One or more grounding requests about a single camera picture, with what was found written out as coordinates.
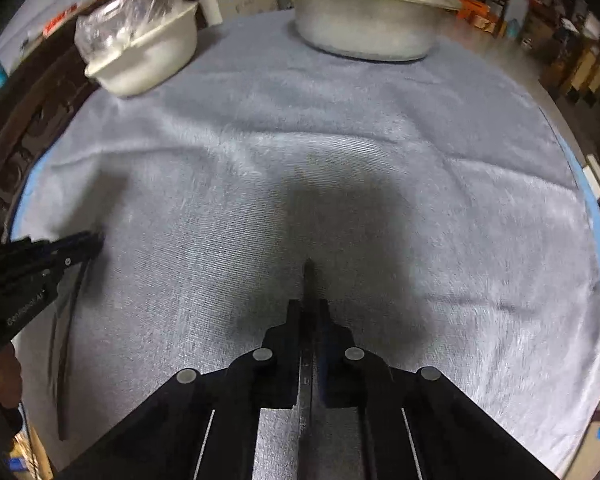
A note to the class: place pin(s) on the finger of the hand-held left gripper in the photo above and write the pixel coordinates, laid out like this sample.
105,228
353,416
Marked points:
70,242
67,261

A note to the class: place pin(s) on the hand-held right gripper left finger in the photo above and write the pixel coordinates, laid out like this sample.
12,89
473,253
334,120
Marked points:
292,330

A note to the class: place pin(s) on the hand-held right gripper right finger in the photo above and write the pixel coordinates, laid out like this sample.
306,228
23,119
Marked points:
325,360

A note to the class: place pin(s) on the dark chopstick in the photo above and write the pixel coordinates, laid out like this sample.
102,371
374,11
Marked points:
52,332
72,335

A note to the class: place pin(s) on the person's left hand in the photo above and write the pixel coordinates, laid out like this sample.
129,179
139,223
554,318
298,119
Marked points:
2,375

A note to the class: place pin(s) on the white ceramic bowl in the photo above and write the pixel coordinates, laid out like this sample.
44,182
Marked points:
145,60

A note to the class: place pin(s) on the grey cloth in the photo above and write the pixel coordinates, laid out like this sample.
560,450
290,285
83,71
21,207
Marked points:
330,135

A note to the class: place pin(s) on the clear plastic bag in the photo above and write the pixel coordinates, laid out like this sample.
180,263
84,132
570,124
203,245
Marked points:
105,30

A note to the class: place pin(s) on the blue table cover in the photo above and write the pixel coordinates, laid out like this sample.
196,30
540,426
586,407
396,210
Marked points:
592,210

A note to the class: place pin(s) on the metal pot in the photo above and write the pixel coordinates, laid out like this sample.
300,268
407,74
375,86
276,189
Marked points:
365,30

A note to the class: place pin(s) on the white box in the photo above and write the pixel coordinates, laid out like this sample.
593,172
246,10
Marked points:
596,177

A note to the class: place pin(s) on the blue water jug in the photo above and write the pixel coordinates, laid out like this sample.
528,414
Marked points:
513,29

